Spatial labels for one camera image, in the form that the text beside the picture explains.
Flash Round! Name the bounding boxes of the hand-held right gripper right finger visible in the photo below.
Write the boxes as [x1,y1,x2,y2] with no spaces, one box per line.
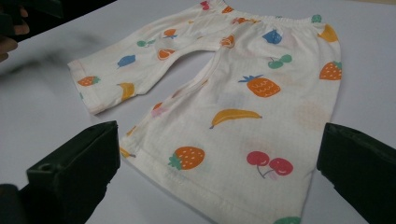
[316,122,396,224]

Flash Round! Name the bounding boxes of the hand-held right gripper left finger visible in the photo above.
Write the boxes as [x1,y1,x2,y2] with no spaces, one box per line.
[26,120,121,224]

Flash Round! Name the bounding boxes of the white fruit print pants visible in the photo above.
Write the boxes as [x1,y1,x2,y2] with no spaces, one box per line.
[67,0,343,224]

